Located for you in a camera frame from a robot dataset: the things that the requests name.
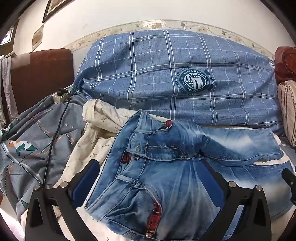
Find light unframed wall picture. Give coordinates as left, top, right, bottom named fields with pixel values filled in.
left=31, top=23, right=45, bottom=53

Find dark framed wall picture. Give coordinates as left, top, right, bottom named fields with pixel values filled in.
left=42, top=0, right=77, bottom=24

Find small dark framed picture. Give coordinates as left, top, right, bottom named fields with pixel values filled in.
left=0, top=20, right=20, bottom=47

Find red-brown cloth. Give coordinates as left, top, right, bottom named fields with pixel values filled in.
left=274, top=46, right=296, bottom=85

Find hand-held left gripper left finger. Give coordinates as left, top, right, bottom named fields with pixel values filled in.
left=25, top=159, right=101, bottom=241

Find blue denim pants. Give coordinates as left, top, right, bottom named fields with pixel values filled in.
left=84, top=109, right=294, bottom=241

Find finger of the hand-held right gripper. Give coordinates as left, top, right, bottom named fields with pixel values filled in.
left=281, top=168, right=296, bottom=207

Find grey hanging cloth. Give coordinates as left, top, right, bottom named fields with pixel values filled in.
left=0, top=56, right=19, bottom=127

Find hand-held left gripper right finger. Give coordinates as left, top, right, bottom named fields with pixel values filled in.
left=199, top=159, right=273, bottom=241

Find brown headboard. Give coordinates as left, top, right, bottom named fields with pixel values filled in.
left=1, top=48, right=74, bottom=124

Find grey patterned blanket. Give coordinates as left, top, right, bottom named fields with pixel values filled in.
left=0, top=93, right=88, bottom=216

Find white power strip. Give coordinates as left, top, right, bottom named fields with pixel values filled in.
left=52, top=85, right=73, bottom=104

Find black power cable with plug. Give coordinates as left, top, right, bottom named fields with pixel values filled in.
left=43, top=88, right=71, bottom=189

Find striped beige pillow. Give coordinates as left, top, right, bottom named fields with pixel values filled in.
left=277, top=80, right=296, bottom=148

